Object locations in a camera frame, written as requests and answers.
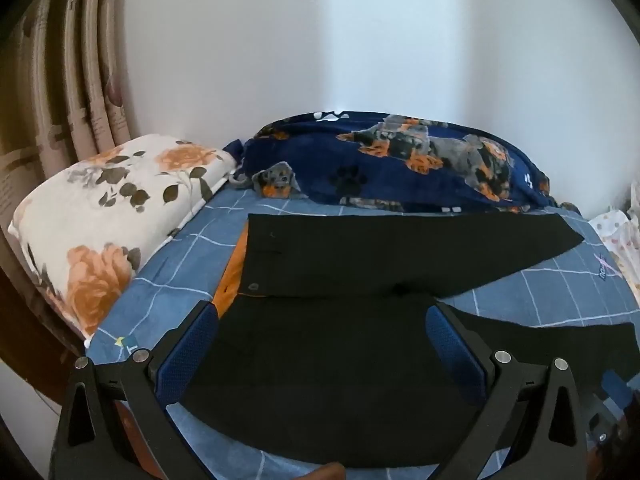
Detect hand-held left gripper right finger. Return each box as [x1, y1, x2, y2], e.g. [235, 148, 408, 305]
[424, 302, 588, 480]

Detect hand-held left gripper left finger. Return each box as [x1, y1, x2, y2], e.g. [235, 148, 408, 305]
[48, 300, 221, 480]

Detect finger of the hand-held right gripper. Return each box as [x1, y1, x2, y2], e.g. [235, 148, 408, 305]
[600, 369, 640, 403]

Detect black pants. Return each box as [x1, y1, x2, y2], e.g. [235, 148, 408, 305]
[180, 212, 640, 468]

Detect blue checked bed sheet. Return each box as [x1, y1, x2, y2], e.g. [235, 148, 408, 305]
[85, 187, 640, 480]

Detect white polka dot cloth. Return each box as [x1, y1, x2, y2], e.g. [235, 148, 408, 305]
[589, 195, 640, 306]

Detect white floral pillow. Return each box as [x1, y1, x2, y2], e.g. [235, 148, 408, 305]
[7, 133, 238, 341]

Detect navy dog print blanket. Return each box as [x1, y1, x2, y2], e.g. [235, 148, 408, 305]
[222, 110, 581, 216]

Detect beige patterned curtain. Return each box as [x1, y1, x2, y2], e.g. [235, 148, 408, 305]
[0, 0, 133, 221]

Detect brown wooden bed frame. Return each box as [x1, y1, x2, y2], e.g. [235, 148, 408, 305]
[0, 260, 86, 396]

